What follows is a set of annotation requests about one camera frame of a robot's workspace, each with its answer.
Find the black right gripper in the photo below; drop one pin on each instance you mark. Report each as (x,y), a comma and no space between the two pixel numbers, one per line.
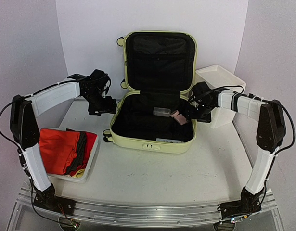
(198,115)

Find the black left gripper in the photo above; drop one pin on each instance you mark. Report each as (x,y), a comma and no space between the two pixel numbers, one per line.
(110,107)

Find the red printed t-shirt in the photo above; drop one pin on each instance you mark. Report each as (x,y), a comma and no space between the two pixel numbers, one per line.
(92,137)

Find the pale green hard-shell suitcase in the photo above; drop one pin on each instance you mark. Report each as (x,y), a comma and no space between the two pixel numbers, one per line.
(159,69)

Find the black dotted garment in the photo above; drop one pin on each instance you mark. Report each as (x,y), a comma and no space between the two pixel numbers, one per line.
(78,161)

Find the orange garment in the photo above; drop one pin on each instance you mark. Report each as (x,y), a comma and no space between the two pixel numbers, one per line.
(57,149)

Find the yellow cloth garment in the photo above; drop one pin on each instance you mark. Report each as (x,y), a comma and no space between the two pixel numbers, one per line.
(76,174)

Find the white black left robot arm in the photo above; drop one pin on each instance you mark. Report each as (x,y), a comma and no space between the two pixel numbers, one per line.
(26,133)

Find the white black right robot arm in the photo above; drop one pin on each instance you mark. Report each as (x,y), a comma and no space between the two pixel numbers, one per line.
(271,131)

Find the pink round small container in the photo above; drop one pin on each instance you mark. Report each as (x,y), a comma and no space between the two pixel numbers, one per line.
(175,113)

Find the clear plastic rectangular case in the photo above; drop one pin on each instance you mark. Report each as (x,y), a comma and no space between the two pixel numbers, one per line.
(164,112)

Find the white deodorant spray bottle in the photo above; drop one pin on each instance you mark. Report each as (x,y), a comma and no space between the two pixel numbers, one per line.
(168,140)

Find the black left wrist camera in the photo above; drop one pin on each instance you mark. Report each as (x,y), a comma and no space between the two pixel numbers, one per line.
(101,82)

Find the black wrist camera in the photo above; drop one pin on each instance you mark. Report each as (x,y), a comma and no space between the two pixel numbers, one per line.
(199,90)
(101,82)

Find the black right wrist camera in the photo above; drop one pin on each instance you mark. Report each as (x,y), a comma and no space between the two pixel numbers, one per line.
(199,90)

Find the aluminium front mounting rail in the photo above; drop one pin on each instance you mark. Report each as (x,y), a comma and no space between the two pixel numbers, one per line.
(93,215)

